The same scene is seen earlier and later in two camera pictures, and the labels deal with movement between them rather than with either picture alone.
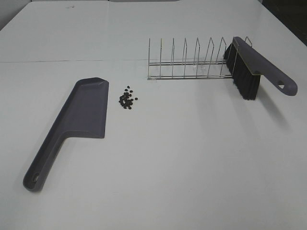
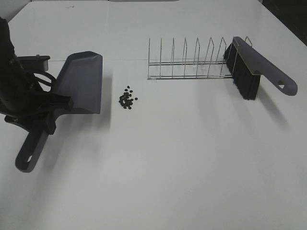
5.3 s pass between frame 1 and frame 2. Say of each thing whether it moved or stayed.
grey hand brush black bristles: stayed
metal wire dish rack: stayed
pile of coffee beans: stayed
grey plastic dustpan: moved
